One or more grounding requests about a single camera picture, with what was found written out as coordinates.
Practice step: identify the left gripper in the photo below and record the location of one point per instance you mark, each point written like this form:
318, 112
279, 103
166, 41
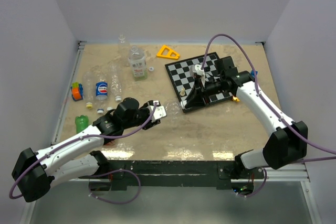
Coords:
150, 124

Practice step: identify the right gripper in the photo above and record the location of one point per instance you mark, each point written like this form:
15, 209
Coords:
198, 97

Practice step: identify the clear slim bottle white cap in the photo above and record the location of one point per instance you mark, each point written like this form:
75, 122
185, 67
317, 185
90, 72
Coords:
173, 108

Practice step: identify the blue white slim bottle cap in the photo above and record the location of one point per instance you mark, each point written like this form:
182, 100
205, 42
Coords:
183, 104

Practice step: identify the grapefruit tea bottle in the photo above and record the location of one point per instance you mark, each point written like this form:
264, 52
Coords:
137, 62

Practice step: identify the clear Pocari bottle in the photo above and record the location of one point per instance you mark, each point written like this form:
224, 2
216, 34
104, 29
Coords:
123, 47

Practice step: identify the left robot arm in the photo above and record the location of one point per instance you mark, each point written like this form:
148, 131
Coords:
35, 173

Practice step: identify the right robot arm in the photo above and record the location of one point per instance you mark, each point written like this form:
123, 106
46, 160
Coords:
284, 145

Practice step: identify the red label tea bottle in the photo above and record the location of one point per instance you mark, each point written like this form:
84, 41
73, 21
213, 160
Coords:
112, 143

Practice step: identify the Pepsi label bottle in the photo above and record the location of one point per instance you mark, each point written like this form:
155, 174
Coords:
101, 87

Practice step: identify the green plastic bottle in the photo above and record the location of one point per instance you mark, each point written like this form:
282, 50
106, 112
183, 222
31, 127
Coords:
81, 122

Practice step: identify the clear bottle yellow cap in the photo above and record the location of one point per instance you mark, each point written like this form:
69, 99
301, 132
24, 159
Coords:
88, 89

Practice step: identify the white chess piece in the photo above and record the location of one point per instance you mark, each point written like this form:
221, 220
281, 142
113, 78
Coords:
182, 92

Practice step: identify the chessboard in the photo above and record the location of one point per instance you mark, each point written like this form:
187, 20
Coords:
179, 73

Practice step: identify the yellow triangle toy far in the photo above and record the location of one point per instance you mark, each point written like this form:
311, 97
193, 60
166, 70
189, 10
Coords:
167, 53

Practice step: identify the blue toy blocks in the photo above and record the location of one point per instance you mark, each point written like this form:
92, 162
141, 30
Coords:
254, 73

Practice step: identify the colourful toy car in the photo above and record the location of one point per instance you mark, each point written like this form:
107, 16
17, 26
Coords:
76, 91

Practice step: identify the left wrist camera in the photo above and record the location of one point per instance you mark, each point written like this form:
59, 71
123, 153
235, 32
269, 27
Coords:
158, 111

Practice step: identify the black table front rail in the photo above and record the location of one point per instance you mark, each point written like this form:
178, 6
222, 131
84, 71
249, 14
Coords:
216, 174

